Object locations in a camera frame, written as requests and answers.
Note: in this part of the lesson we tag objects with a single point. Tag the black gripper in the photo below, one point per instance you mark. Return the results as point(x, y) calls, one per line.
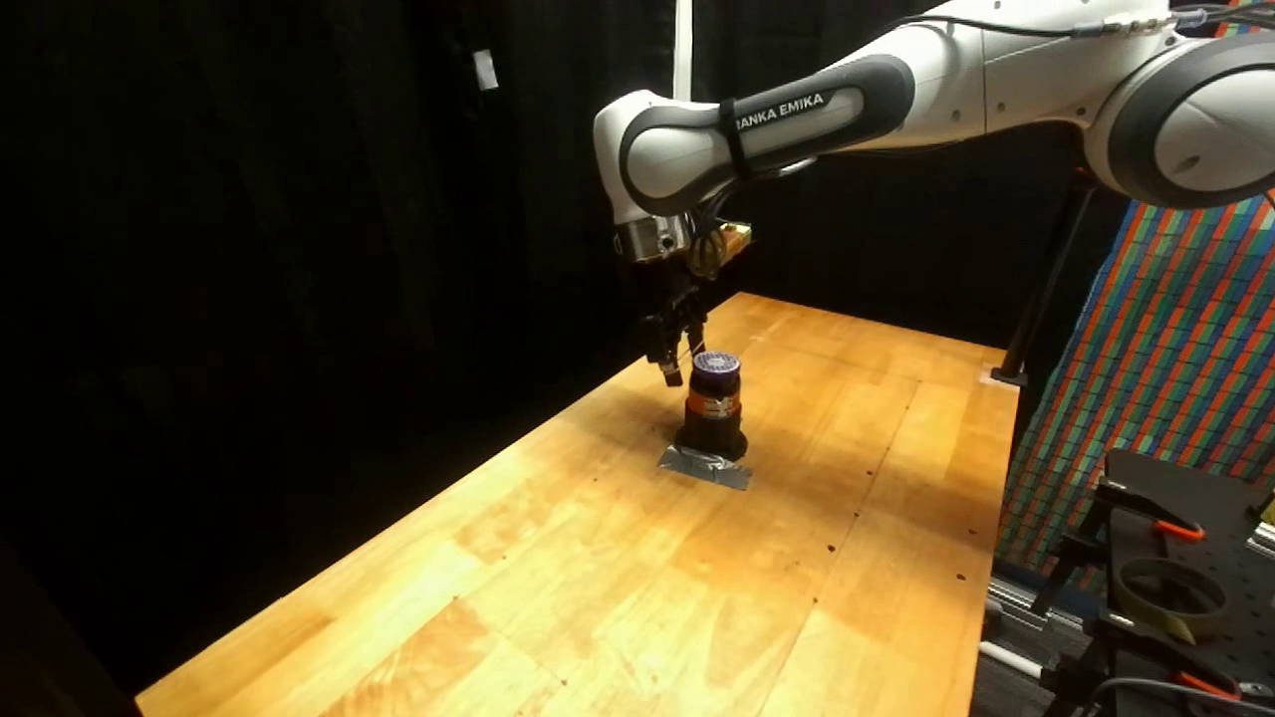
point(673, 274)

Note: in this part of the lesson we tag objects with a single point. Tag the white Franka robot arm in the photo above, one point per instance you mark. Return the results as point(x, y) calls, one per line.
point(958, 80)

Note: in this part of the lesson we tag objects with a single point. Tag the white vertical pole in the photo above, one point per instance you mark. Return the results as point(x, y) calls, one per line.
point(684, 41)

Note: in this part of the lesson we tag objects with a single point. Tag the white paper tag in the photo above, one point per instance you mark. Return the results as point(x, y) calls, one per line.
point(486, 70)

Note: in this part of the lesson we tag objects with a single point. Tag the colourful striped cloth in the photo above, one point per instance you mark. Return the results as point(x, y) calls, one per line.
point(1169, 372)

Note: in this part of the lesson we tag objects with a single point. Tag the black mounting plate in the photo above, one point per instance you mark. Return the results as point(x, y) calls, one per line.
point(1197, 559)

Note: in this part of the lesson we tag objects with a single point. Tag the black corner post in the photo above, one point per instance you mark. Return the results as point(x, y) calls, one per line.
point(1049, 286)

